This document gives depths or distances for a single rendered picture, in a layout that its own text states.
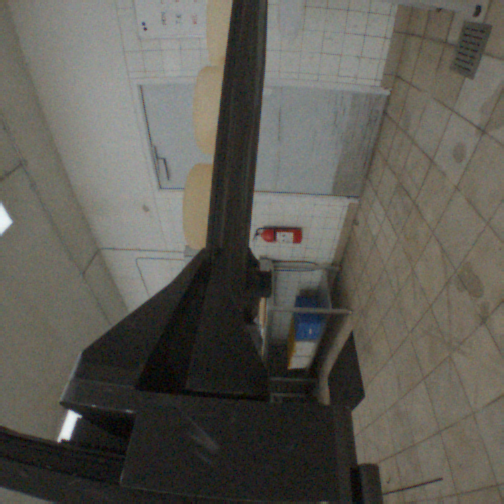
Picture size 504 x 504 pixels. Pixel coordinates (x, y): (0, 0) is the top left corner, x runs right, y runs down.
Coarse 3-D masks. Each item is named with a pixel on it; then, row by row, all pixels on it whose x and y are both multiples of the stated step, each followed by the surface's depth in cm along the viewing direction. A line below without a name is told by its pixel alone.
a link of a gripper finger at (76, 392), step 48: (192, 288) 11; (144, 336) 8; (192, 336) 12; (96, 384) 6; (144, 384) 7; (144, 432) 6; (192, 432) 6; (240, 432) 6; (288, 432) 6; (336, 432) 6; (144, 480) 5; (192, 480) 5; (240, 480) 5; (288, 480) 5; (336, 480) 5
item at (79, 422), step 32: (224, 256) 12; (224, 288) 10; (224, 320) 8; (192, 352) 7; (224, 352) 7; (256, 352) 7; (192, 384) 6; (224, 384) 6; (256, 384) 6; (96, 448) 9
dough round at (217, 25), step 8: (208, 0) 14; (216, 0) 14; (224, 0) 14; (208, 8) 14; (216, 8) 14; (224, 8) 14; (208, 16) 14; (216, 16) 14; (224, 16) 14; (208, 24) 14; (216, 24) 14; (224, 24) 14; (208, 32) 15; (216, 32) 15; (224, 32) 15; (208, 40) 15; (216, 40) 15; (224, 40) 15; (208, 48) 16; (216, 48) 15; (224, 48) 15; (216, 56) 16; (224, 56) 16; (216, 64) 17
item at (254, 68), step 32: (256, 0) 19; (256, 32) 22; (224, 64) 12; (256, 64) 26; (224, 96) 12; (256, 96) 31; (224, 128) 12; (256, 128) 38; (224, 160) 12; (256, 160) 49; (224, 192) 13; (224, 224) 14
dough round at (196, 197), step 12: (192, 168) 15; (204, 168) 15; (192, 180) 14; (204, 180) 14; (192, 192) 14; (204, 192) 14; (192, 204) 14; (204, 204) 14; (192, 216) 14; (204, 216) 14; (192, 228) 15; (204, 228) 15; (192, 240) 15; (204, 240) 15
